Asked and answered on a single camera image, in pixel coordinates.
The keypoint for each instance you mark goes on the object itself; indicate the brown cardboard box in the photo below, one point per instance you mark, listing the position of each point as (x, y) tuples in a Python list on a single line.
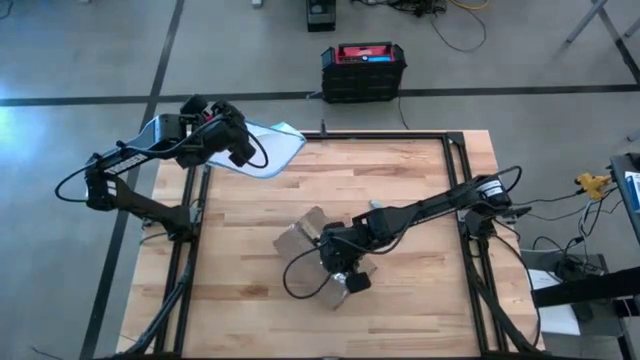
[(300, 240)]

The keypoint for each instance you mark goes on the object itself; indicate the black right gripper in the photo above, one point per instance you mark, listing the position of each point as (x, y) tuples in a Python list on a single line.
[(342, 245)]

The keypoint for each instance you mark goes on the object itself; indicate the white paper sheet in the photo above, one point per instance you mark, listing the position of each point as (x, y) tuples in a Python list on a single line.
[(555, 315)]

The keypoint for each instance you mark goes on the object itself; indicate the white mesh bag blue trim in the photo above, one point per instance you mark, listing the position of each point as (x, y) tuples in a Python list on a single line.
[(272, 150)]

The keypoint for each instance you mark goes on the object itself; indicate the blue box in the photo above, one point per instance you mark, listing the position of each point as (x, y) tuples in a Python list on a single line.
[(634, 192)]

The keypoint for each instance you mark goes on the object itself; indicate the yellow power plug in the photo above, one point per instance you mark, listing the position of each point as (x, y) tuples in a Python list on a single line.
[(592, 185)]

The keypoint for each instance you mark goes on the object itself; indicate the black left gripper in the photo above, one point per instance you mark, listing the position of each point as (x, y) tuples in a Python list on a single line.
[(210, 145)]

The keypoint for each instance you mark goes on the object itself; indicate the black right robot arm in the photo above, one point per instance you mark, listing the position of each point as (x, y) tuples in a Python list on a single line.
[(440, 205)]

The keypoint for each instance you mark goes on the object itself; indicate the short black post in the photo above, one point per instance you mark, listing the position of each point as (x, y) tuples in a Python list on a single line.
[(323, 129)]

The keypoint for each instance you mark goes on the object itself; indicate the black power adapter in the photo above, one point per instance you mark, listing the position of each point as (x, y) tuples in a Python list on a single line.
[(572, 269)]

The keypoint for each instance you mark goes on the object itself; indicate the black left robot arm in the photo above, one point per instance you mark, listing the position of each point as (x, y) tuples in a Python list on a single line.
[(145, 207)]

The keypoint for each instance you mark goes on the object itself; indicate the grey table leg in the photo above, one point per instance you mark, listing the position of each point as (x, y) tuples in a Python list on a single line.
[(633, 27), (587, 21)]

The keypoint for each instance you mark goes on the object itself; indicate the black flat bar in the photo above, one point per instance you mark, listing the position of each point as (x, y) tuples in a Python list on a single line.
[(585, 290)]

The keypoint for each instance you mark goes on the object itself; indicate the black aluminium table frame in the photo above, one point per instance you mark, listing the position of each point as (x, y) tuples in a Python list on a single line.
[(375, 135)]

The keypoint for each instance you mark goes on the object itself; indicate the dark side table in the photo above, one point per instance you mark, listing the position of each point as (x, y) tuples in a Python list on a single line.
[(620, 190)]

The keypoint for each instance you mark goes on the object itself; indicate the small black floor box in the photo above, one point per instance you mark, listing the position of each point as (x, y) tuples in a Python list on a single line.
[(321, 17)]

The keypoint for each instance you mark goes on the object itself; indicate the black red power station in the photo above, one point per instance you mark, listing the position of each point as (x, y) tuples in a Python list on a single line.
[(362, 75)]

